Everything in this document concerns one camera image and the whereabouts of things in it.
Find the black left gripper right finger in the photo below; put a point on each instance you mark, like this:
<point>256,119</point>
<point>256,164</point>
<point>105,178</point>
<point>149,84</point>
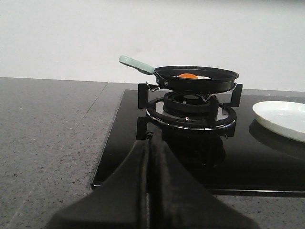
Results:
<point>180,202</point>

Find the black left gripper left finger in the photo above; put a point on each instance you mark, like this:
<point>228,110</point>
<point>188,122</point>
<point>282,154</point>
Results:
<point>119,203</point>

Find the black frying pan mint handle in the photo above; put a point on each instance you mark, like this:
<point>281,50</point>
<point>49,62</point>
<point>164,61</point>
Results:
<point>221,80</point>

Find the fried egg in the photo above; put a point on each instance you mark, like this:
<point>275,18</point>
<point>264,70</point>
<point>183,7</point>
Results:
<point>191,76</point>

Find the white round plate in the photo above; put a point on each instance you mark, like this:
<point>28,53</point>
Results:
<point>281,117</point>

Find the black glass gas cooktop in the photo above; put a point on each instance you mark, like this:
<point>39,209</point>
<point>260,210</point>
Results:
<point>245,160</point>

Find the black pan support grate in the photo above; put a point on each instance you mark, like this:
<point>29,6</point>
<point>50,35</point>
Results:
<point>223,117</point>

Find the black gas burner head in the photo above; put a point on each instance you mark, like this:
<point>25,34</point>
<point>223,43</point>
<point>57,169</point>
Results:
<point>184,103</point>

